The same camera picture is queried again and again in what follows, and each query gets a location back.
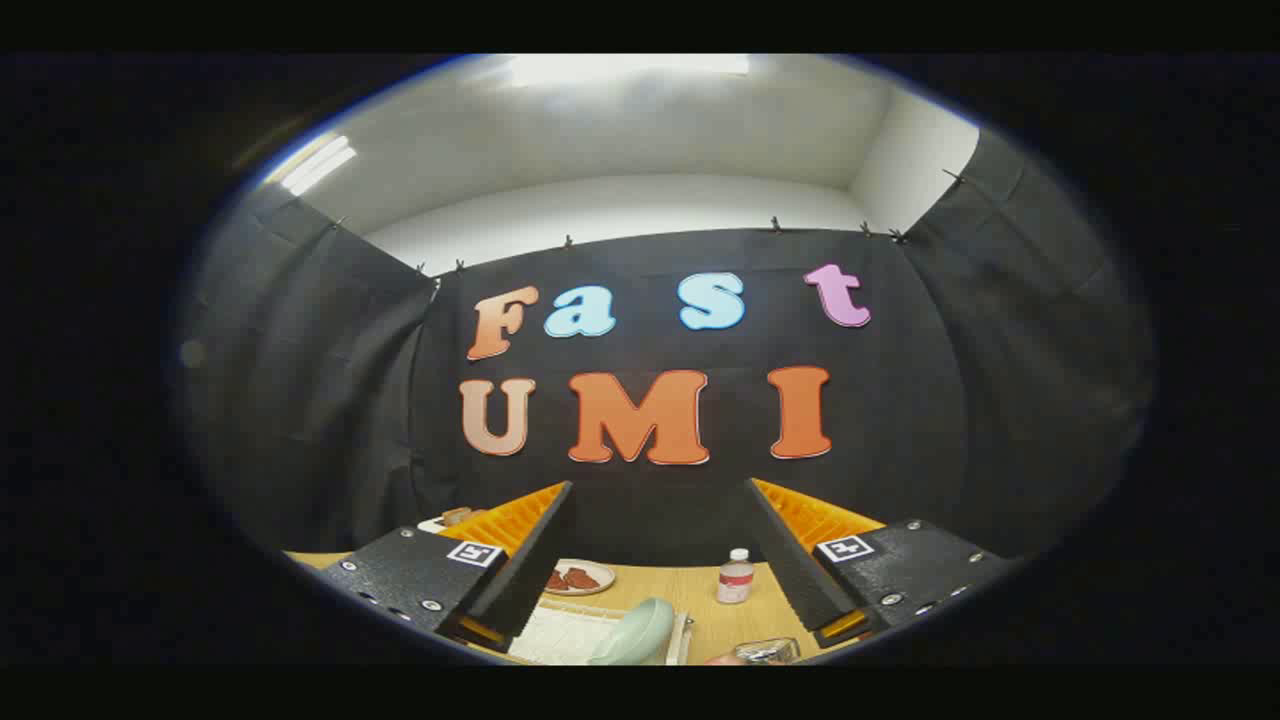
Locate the black backdrop cloth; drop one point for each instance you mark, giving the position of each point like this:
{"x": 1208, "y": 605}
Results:
{"x": 350, "y": 400}

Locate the pale green plate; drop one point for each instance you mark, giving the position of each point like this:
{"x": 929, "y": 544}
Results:
{"x": 640, "y": 630}

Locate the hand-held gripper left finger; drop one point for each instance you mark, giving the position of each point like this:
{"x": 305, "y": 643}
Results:
{"x": 530, "y": 570}

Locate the clear bottle with red label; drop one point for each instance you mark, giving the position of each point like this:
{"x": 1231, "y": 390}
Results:
{"x": 735, "y": 582}

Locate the toasted bread slice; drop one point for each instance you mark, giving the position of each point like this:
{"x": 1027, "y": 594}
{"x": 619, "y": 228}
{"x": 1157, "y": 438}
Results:
{"x": 458, "y": 516}

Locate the small beige plate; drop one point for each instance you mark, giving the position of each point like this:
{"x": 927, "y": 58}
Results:
{"x": 598, "y": 588}

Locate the cream toaster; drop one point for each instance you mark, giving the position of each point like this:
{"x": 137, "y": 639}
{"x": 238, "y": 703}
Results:
{"x": 432, "y": 524}

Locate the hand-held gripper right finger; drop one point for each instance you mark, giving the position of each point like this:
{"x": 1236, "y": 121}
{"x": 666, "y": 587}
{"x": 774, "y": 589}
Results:
{"x": 795, "y": 570}

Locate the ceiling light panel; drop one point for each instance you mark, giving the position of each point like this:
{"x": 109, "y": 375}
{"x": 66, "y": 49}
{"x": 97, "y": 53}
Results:
{"x": 315, "y": 165}

